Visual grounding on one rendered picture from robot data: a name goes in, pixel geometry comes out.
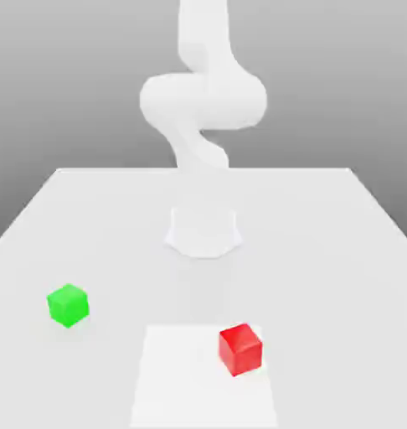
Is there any small red cube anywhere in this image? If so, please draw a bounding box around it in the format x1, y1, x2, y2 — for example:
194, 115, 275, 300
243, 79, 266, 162
218, 322, 264, 378

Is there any small green cube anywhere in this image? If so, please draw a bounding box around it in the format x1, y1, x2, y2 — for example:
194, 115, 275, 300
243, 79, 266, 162
46, 282, 90, 329

